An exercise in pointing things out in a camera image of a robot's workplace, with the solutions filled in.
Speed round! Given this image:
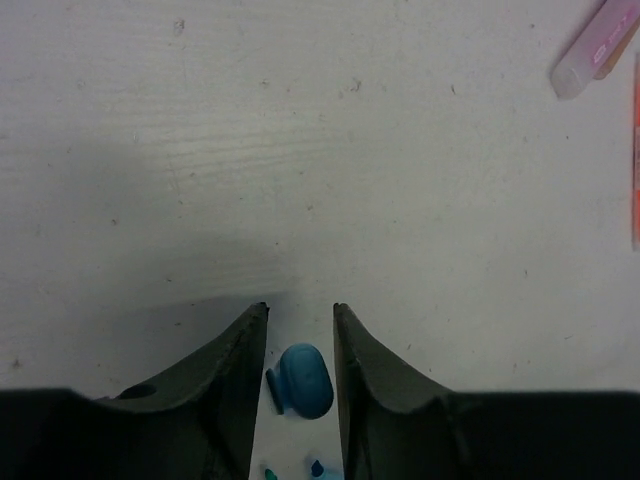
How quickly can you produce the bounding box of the blue pen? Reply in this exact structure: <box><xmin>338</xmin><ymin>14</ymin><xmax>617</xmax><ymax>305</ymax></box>
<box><xmin>309</xmin><ymin>460</ymin><xmax>343</xmax><ymax>480</ymax></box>

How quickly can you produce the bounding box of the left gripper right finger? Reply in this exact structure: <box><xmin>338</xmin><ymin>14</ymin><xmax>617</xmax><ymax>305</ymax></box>
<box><xmin>333</xmin><ymin>304</ymin><xmax>639</xmax><ymax>479</ymax></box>

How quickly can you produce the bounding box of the pink highlighter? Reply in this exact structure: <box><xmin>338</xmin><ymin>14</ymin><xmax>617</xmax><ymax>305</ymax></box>
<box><xmin>550</xmin><ymin>0</ymin><xmax>639</xmax><ymax>100</ymax></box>

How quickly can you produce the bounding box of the light blue highlighter cap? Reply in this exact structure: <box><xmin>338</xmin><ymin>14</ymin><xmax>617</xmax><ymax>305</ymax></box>
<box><xmin>265</xmin><ymin>343</ymin><xmax>334</xmax><ymax>420</ymax></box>

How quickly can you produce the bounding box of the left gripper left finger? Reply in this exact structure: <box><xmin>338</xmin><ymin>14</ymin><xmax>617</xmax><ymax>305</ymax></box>
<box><xmin>1</xmin><ymin>302</ymin><xmax>269</xmax><ymax>479</ymax></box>

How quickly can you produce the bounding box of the green capped marker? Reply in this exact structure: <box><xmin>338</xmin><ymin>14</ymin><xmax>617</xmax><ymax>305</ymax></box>
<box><xmin>264</xmin><ymin>468</ymin><xmax>278</xmax><ymax>480</ymax></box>

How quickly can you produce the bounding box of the orange pen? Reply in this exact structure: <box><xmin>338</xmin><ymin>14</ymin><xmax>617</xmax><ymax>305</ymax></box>
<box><xmin>631</xmin><ymin>53</ymin><xmax>640</xmax><ymax>252</ymax></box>

